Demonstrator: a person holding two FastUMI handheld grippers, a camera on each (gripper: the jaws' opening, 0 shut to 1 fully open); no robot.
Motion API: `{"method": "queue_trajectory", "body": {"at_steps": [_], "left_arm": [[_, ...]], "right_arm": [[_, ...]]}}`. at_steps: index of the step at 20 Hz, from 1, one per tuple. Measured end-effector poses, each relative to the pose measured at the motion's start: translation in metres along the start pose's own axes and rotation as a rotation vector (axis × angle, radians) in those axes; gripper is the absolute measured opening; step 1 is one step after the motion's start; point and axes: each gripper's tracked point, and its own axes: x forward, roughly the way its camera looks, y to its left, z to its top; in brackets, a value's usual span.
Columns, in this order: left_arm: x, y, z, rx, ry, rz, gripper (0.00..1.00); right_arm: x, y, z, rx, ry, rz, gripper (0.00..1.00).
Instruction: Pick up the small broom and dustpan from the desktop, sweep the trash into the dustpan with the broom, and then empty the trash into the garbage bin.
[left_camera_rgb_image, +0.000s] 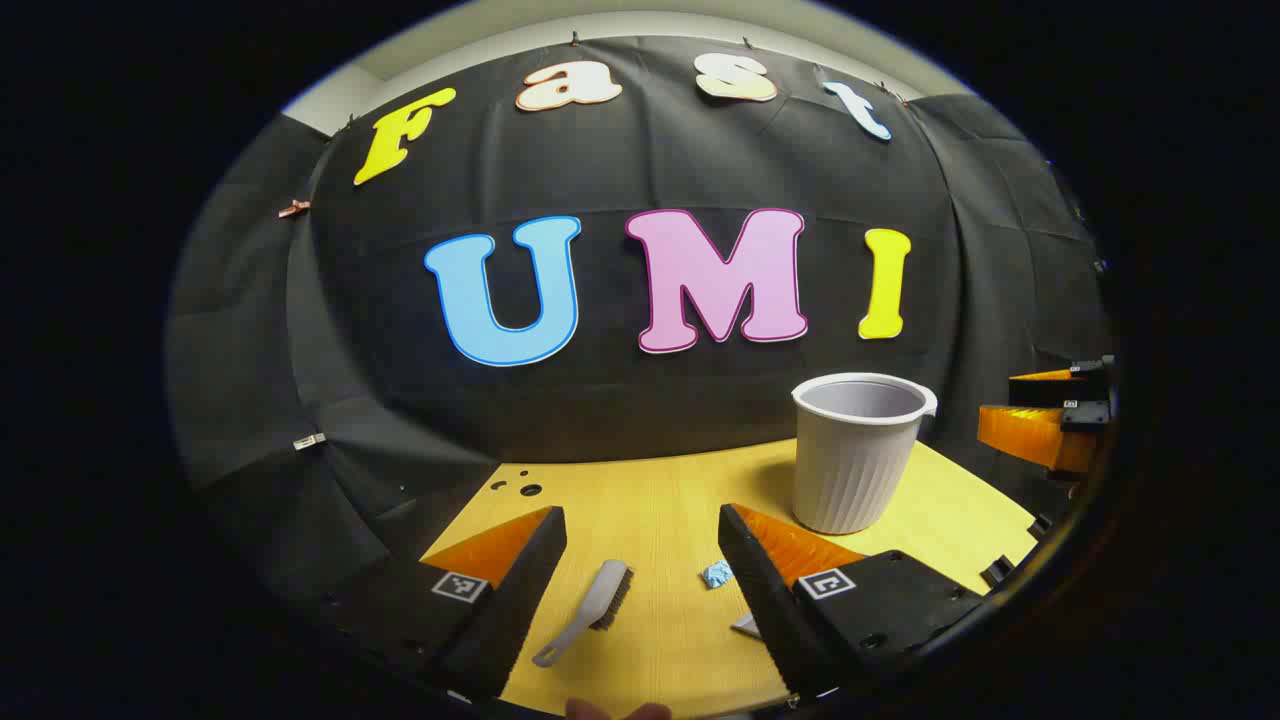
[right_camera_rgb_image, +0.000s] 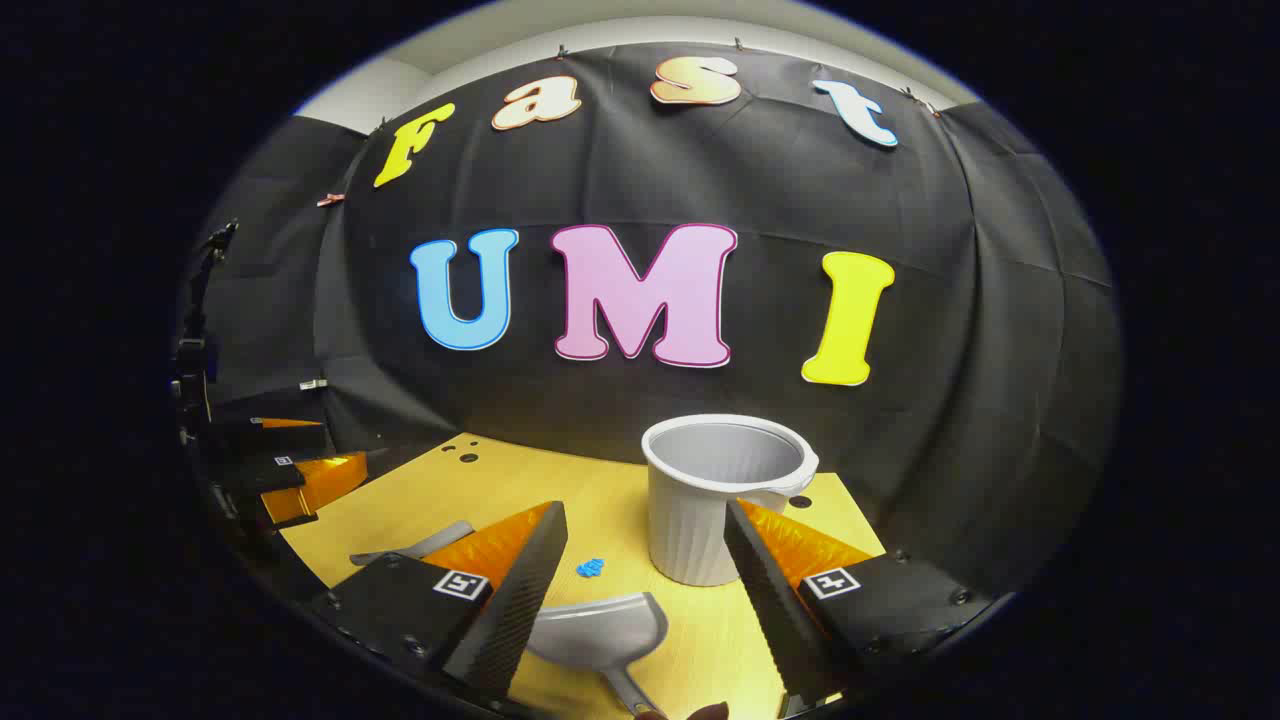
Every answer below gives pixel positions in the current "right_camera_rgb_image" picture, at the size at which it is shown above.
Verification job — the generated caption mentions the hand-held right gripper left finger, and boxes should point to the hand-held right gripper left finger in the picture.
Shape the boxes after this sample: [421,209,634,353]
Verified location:
[305,500,569,699]

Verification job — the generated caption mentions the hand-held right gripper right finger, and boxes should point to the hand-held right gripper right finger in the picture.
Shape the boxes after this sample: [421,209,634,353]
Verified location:
[723,497,993,717]

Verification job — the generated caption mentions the grey dustpan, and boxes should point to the grey dustpan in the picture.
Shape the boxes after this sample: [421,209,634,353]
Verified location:
[527,592,669,717]

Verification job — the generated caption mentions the grey ribbed garbage bin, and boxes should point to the grey ribbed garbage bin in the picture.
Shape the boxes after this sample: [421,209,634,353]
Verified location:
[641,414,821,588]

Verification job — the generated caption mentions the small grey broom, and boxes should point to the small grey broom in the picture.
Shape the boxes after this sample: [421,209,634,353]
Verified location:
[349,519,475,567]

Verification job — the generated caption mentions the yellow wooden desktop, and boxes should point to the yellow wooden desktop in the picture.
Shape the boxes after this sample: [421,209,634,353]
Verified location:
[280,432,889,720]

